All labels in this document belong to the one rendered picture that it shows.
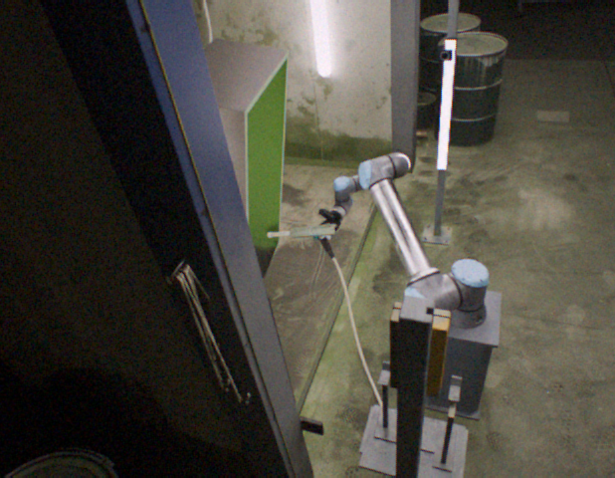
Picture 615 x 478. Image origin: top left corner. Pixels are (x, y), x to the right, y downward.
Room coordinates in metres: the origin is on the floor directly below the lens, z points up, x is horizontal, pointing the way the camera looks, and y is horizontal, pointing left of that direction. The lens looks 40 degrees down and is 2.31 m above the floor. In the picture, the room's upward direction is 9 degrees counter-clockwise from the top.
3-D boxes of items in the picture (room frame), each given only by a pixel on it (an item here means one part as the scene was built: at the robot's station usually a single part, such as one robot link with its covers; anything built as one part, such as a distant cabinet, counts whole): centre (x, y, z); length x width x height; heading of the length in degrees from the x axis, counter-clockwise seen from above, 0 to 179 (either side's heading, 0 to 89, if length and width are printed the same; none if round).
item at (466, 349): (1.30, -0.66, 0.32); 0.31 x 0.31 x 0.64; 64
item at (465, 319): (1.30, -0.66, 0.69); 0.19 x 0.19 x 0.10
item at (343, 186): (2.19, -0.27, 0.79); 0.12 x 0.09 x 0.12; 104
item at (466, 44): (3.91, -1.70, 0.86); 0.54 x 0.54 x 0.01
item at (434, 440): (0.70, -0.25, 0.95); 0.26 x 0.15 x 0.32; 64
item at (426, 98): (4.26, -1.37, 0.14); 0.31 x 0.29 x 0.28; 154
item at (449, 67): (2.51, -0.97, 1.02); 0.06 x 0.02 x 0.83; 64
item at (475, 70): (3.91, -1.70, 0.44); 0.59 x 0.58 x 0.89; 169
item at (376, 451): (0.68, -0.24, 0.78); 0.31 x 0.23 x 0.01; 64
